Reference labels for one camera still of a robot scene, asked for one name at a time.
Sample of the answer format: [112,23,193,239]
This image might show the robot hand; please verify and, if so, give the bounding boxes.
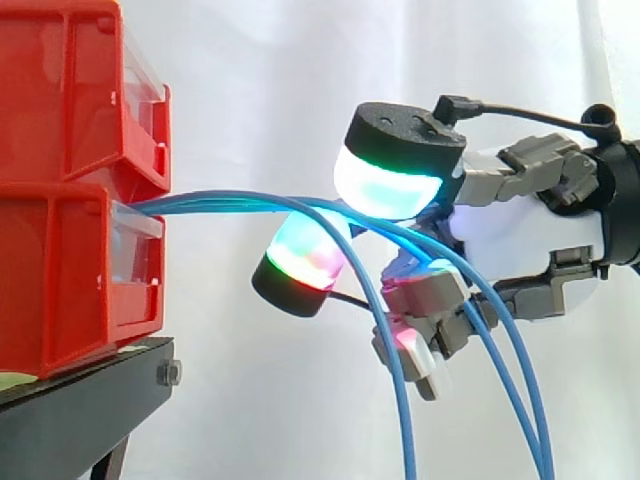
[250,101,609,402]

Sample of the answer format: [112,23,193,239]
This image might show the black stand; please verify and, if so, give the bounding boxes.
[0,336,184,480]

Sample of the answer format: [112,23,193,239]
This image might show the red storage bin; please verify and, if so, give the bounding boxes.
[0,181,167,379]
[0,0,173,197]

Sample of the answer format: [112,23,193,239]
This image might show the thin black cable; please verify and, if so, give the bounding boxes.
[327,292,372,311]
[430,95,601,132]

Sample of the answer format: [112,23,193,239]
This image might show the blue cable bundle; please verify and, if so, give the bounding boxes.
[130,190,556,480]

